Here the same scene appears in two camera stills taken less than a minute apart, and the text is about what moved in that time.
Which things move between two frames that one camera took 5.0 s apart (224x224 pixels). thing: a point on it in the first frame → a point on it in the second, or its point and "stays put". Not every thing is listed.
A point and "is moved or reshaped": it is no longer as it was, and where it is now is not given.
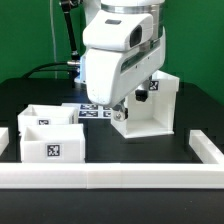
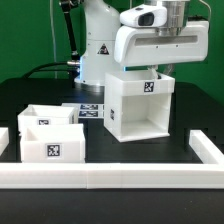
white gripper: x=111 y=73 → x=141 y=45
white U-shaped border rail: x=118 y=175 stays put
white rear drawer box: x=42 y=114 stays put
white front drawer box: x=53 y=143 stays put
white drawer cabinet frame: x=154 y=116 is moved or reshaped
